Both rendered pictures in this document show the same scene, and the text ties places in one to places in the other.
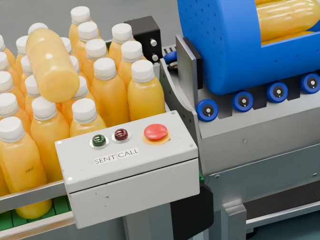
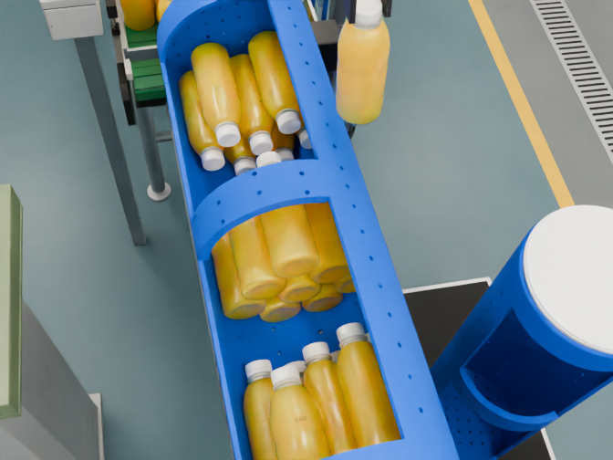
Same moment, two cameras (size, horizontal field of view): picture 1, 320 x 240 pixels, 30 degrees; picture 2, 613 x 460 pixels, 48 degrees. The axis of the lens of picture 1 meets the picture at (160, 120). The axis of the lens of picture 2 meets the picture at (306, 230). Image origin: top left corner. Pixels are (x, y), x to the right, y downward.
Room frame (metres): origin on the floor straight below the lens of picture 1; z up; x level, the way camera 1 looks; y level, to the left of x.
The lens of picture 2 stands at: (1.09, -1.06, 2.02)
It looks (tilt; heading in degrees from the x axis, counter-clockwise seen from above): 59 degrees down; 83
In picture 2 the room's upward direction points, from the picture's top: 9 degrees clockwise
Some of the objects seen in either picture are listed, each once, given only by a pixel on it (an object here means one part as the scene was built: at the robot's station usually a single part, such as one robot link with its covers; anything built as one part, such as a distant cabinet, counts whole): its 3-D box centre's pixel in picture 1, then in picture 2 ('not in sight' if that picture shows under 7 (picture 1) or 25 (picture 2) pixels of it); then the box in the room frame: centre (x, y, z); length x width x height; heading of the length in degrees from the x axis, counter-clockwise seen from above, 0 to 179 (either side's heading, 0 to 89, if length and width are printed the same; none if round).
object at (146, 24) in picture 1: (143, 45); (319, 48); (1.19, 0.02, 0.95); 0.10 x 0.07 x 0.10; 14
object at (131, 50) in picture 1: (131, 49); not in sight; (0.96, 0.04, 1.09); 0.04 x 0.04 x 0.02
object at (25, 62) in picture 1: (32, 63); not in sight; (0.95, 0.23, 1.09); 0.04 x 0.04 x 0.02
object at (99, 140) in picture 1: (98, 140); not in sight; (0.69, 0.10, 1.11); 0.02 x 0.02 x 0.01
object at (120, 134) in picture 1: (121, 134); not in sight; (0.70, 0.06, 1.11); 0.02 x 0.02 x 0.01
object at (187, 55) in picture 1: (190, 71); not in sight; (1.01, -0.07, 0.99); 0.10 x 0.02 x 0.12; 14
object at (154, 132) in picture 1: (155, 133); not in sight; (0.69, 0.01, 1.11); 0.04 x 0.04 x 0.01
